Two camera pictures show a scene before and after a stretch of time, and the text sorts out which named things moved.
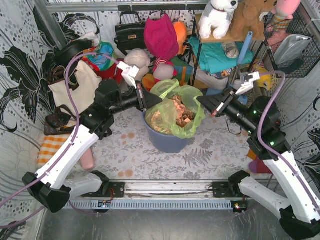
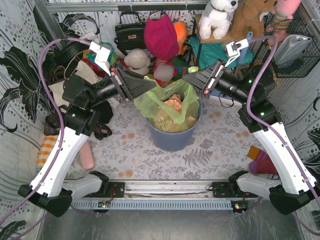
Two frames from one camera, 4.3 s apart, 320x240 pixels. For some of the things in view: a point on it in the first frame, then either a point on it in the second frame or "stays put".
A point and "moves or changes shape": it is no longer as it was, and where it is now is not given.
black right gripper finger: [213, 103] to [199, 79]
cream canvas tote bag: [83, 96] stays put
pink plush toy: [286, 8] stays put
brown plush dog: [248, 18] stays put
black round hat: [63, 56] stays put
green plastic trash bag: [161, 117] moves or changes shape
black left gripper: [141, 97] to [119, 84]
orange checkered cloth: [50, 145] stays put
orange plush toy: [181, 32] stays put
